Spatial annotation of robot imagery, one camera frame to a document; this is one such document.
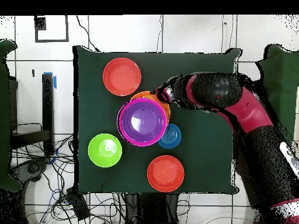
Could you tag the orange plastic bowl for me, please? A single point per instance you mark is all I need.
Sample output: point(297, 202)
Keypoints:
point(167, 109)

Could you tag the purple plastic bowl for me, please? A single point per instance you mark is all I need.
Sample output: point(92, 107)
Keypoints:
point(142, 121)

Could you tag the red plastic bowl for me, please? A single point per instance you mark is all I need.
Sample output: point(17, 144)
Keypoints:
point(165, 173)
point(122, 77)

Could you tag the pink plastic bowl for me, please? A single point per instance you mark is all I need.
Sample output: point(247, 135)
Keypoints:
point(121, 130)

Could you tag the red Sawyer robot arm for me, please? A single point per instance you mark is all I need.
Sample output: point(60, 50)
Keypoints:
point(250, 112)

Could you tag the blue plastic bowl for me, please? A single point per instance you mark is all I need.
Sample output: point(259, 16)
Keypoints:
point(171, 137)

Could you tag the dark green table cloth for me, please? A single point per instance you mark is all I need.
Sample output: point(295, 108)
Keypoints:
point(100, 93)

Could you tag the green plastic bowl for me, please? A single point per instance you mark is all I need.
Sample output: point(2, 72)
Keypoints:
point(105, 150)

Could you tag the blue tape strip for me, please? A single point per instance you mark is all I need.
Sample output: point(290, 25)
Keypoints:
point(55, 81)

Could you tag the black metal stand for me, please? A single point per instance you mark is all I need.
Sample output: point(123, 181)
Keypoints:
point(48, 105)

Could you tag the neighbouring green cloth table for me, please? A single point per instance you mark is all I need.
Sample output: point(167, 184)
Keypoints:
point(282, 88)
point(4, 116)

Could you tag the small black floor object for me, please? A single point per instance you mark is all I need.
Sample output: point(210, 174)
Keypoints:
point(33, 73)

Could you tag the black power adapter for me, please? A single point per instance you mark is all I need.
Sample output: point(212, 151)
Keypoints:
point(78, 203)

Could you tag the black rounded floor machine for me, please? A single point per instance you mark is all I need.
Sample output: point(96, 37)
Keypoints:
point(32, 168)

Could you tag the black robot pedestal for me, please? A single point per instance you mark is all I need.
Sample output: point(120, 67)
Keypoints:
point(151, 207)

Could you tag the black square floor frame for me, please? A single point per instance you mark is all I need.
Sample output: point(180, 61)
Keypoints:
point(51, 40)

